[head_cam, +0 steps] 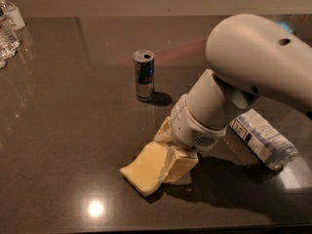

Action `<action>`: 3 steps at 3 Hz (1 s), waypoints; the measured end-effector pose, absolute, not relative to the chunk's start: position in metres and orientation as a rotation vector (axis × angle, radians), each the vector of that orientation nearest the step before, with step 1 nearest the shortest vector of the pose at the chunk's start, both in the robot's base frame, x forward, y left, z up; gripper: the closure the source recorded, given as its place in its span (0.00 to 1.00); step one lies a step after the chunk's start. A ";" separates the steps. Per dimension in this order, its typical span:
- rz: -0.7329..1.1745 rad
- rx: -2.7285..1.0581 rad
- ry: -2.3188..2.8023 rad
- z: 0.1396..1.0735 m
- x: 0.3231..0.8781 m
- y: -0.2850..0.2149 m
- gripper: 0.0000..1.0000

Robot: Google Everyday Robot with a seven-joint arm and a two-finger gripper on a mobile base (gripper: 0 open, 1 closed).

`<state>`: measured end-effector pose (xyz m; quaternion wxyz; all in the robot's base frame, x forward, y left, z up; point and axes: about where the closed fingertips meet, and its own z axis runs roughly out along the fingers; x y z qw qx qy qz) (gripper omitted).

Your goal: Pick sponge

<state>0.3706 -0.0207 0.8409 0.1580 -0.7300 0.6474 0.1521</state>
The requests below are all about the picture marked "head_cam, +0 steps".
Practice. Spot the yellow wavy sponge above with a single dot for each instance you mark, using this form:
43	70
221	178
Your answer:
146	172

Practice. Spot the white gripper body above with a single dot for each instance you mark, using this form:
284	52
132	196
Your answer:
189	126

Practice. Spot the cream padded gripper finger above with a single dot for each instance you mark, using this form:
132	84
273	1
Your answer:
178	163
164	132

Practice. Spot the white labelled bottle top left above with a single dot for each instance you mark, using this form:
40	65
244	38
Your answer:
13	14

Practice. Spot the lying clear water bottle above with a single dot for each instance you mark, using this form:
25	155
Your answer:
272	148

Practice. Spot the clear water bottle left edge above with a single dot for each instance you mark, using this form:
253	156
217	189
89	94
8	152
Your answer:
9	41

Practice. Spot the blue silver drink can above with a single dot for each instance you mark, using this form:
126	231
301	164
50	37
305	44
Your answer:
144	74

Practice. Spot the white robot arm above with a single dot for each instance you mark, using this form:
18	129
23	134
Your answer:
250	58

